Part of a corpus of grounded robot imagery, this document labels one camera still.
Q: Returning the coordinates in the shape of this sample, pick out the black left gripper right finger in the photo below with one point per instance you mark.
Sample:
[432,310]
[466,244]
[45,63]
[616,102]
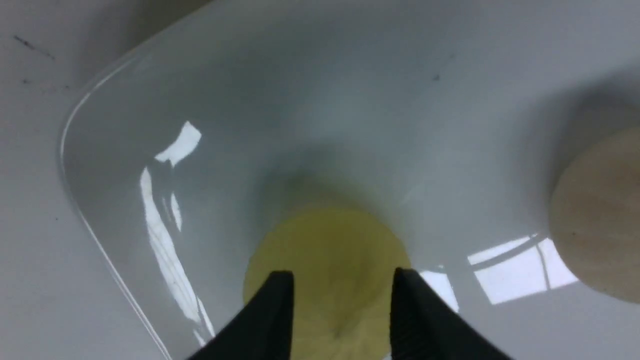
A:
[423,327]

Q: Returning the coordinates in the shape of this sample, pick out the yellow steamed bun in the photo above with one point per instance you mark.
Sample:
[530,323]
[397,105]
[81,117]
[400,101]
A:
[343,262]

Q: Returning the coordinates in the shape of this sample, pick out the white steamed bun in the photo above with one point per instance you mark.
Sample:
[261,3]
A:
[594,216]

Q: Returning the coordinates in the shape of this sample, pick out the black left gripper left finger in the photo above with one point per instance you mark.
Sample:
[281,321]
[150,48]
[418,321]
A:
[262,330]

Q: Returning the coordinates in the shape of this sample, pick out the white rectangular plate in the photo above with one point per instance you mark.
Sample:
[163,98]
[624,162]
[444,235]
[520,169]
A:
[448,119]

